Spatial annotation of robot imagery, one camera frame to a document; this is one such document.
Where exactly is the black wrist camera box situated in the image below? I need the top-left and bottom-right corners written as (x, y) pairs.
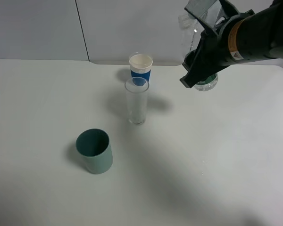
top-left (184, 0), bottom-right (239, 35)

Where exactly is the clear bottle with green label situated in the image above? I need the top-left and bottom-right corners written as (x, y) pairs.
top-left (178, 12), bottom-right (218, 91)

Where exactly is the blue and white paper cup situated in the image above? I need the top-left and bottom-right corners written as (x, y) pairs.
top-left (129, 52), bottom-right (153, 90)

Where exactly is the grey-green plastic cup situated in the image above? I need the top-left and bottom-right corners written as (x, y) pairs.
top-left (75, 129), bottom-right (113, 174)

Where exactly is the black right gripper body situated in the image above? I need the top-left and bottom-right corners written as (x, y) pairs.
top-left (202, 0), bottom-right (283, 69)

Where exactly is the tall clear drinking glass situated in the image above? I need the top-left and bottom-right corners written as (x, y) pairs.
top-left (125, 77), bottom-right (150, 125)

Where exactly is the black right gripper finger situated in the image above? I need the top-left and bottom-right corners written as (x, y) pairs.
top-left (180, 36), bottom-right (228, 88)
top-left (182, 50), bottom-right (197, 71)

